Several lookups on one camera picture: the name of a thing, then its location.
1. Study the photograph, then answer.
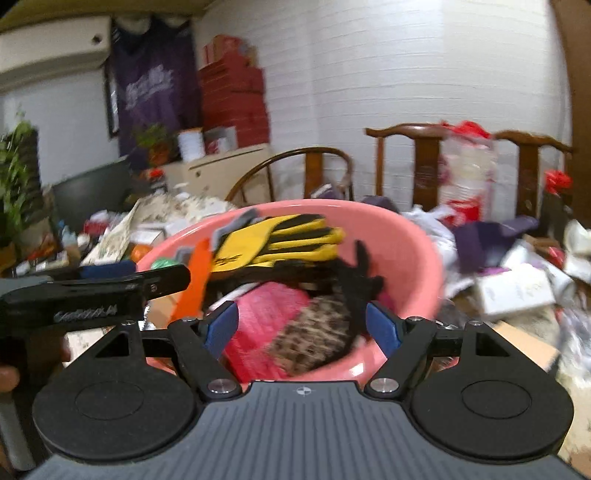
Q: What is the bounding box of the yellow black work glove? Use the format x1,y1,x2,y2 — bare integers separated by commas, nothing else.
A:
211,214,346,280

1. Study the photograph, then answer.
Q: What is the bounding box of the red cardboard box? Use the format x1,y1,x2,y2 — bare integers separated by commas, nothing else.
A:
223,282,310,384

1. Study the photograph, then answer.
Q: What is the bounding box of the green plastic bag bundle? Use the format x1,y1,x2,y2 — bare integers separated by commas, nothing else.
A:
150,258,178,270

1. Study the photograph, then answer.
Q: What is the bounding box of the grey knitted sock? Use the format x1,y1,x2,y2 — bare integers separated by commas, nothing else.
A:
211,208,260,252

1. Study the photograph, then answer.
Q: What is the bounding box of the pink plastic basin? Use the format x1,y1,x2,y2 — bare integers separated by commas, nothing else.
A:
136,199,444,385

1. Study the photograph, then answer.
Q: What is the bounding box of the leopard print cloth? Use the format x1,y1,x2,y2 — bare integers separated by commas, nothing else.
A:
267,295,356,377

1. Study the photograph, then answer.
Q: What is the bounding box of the potted green plant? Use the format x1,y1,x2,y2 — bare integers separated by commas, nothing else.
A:
1,107,45,249

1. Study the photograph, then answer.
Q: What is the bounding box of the white cabinet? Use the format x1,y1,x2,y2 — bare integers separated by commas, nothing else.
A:
162,144,273,200

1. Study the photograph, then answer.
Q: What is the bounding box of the round wooden armchair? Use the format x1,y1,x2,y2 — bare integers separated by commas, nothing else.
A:
224,146,353,208

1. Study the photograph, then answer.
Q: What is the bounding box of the wooden chair right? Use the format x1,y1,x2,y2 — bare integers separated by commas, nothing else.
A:
493,129,575,218

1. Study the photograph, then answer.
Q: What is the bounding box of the wooden chair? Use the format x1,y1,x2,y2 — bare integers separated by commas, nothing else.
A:
493,129,575,218
365,123,448,210

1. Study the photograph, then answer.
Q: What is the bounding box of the wooden chair left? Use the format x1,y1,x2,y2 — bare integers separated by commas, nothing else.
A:
365,123,448,210

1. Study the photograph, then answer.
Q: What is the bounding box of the brown bottle red lid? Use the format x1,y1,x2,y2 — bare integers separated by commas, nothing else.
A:
541,170,573,223

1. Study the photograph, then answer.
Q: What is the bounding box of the stack of red boxes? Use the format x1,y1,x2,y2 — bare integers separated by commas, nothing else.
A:
198,34,270,148

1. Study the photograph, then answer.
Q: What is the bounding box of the purple hanging jersey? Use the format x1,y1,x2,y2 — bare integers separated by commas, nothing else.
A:
110,15,202,167

